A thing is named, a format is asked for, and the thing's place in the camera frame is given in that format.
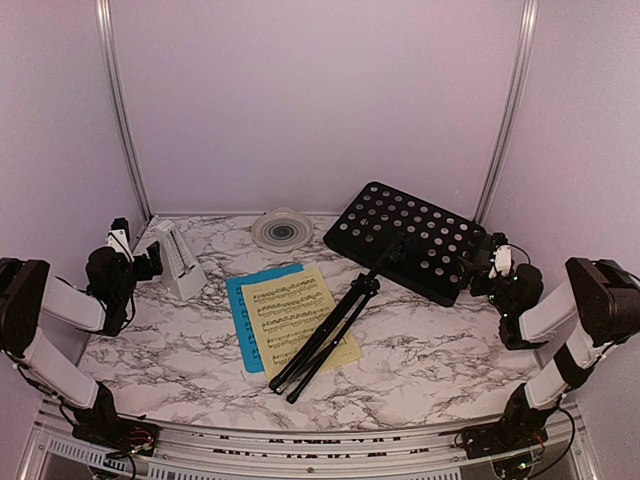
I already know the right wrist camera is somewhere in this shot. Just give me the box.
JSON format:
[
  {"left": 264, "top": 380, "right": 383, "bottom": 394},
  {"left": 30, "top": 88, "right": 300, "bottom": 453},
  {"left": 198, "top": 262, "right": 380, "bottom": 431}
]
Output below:
[{"left": 488, "top": 244, "right": 512, "bottom": 280}]

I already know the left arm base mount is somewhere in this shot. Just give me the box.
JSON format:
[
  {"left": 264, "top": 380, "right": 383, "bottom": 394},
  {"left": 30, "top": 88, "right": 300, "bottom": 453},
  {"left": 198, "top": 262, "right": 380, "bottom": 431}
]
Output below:
[{"left": 71, "top": 382, "right": 159, "bottom": 456}]

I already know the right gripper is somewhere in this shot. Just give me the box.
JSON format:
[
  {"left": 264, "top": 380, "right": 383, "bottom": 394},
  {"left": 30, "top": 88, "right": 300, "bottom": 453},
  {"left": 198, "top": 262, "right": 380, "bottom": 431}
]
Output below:
[{"left": 456, "top": 256, "right": 516, "bottom": 316}]

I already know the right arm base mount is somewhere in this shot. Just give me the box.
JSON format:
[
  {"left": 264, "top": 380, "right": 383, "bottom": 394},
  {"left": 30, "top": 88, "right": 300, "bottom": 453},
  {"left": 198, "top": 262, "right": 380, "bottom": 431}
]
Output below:
[{"left": 454, "top": 384, "right": 553, "bottom": 459}]

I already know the aluminium frame post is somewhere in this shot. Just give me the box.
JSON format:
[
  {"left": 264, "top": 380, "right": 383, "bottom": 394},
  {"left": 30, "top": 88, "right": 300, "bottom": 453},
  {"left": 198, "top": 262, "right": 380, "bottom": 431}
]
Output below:
[
  {"left": 95, "top": 0, "right": 152, "bottom": 222},
  {"left": 474, "top": 0, "right": 539, "bottom": 224}
]

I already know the right aluminium frame post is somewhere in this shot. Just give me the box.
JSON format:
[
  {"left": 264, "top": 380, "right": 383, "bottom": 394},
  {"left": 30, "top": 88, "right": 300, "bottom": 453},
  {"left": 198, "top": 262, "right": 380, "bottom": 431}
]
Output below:
[{"left": 474, "top": 0, "right": 539, "bottom": 224}]

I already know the black music stand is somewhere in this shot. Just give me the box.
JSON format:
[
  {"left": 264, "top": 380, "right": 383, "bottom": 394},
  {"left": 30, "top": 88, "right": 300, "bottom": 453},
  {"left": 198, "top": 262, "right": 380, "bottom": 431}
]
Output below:
[{"left": 269, "top": 181, "right": 487, "bottom": 404}]

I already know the aluminium front rail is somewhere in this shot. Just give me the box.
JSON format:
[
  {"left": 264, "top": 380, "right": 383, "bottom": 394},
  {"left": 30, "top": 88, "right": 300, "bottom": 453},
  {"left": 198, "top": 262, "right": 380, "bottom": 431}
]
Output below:
[{"left": 15, "top": 401, "right": 604, "bottom": 479}]

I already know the grey collapsible bowl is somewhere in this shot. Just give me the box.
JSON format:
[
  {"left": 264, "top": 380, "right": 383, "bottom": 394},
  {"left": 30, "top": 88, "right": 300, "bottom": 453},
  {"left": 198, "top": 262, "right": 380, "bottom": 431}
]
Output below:
[{"left": 251, "top": 207, "right": 313, "bottom": 253}]

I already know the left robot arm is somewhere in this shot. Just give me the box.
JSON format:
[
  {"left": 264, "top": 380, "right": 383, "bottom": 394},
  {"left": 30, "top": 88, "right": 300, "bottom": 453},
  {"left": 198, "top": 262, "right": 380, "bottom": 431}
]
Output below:
[{"left": 1, "top": 230, "right": 163, "bottom": 445}]

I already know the white metronome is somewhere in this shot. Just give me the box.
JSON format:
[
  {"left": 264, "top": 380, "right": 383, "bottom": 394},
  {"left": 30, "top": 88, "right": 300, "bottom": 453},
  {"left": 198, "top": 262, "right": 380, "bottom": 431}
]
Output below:
[{"left": 155, "top": 220, "right": 207, "bottom": 301}]

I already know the left aluminium frame post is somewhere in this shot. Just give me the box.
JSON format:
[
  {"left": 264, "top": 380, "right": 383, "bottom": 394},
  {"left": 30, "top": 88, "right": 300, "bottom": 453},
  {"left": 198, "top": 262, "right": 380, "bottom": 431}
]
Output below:
[{"left": 95, "top": 0, "right": 152, "bottom": 222}]

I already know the blue sheet music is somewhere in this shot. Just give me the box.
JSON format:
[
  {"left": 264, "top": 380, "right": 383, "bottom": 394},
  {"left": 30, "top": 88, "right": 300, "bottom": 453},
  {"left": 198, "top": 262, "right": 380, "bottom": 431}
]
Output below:
[{"left": 226, "top": 264, "right": 303, "bottom": 373}]

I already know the yellow sheet music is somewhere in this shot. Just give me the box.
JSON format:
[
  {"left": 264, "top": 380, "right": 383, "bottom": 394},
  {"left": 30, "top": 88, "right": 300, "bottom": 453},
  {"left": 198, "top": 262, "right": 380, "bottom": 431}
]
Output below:
[{"left": 242, "top": 267, "right": 336, "bottom": 380}]

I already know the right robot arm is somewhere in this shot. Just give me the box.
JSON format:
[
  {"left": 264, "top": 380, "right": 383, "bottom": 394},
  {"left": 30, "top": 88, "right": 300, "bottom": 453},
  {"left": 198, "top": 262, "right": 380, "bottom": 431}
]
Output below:
[{"left": 460, "top": 239, "right": 639, "bottom": 448}]

